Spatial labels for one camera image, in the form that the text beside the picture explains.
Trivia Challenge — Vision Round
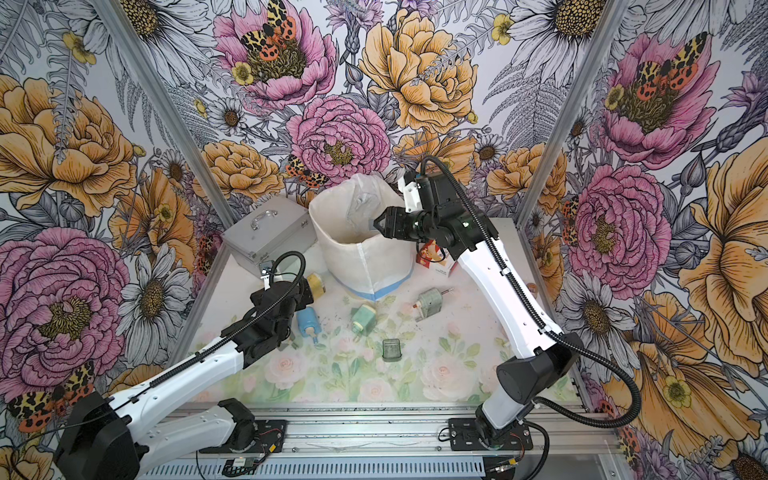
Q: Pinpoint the translucent green shavings tray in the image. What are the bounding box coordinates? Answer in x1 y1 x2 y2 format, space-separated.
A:
382 338 402 362

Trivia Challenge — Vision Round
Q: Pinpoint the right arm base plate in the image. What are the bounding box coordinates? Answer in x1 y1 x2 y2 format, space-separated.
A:
447 417 533 452

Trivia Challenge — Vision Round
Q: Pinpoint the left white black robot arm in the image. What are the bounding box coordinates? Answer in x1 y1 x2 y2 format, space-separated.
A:
54 251 314 479

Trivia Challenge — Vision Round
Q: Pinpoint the yellow pencil sharpener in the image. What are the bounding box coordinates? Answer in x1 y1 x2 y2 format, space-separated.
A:
306 273 326 300

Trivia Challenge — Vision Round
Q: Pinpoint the white lined trash bin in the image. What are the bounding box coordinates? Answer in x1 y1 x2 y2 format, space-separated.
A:
309 174 415 301

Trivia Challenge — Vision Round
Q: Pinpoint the grey-green pencil sharpener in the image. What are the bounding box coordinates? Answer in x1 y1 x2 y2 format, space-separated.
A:
412 288 452 321

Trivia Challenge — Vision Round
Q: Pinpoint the teal square pencil sharpener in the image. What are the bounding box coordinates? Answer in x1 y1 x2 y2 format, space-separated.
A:
351 304 377 336

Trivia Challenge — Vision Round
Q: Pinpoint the silver aluminium case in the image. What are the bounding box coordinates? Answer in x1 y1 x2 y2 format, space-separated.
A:
224 197 317 277

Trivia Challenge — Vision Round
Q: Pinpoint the red white bandage box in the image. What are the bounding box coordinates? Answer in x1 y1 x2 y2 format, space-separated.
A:
416 240 456 277

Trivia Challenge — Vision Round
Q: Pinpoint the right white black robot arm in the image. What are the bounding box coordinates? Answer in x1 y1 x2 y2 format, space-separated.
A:
373 156 642 446

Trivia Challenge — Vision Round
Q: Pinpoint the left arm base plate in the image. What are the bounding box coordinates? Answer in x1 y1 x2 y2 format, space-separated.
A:
201 420 288 454

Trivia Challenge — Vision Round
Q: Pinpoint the blue pencil sharpener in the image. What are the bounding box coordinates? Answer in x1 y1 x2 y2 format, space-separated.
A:
296 307 322 345

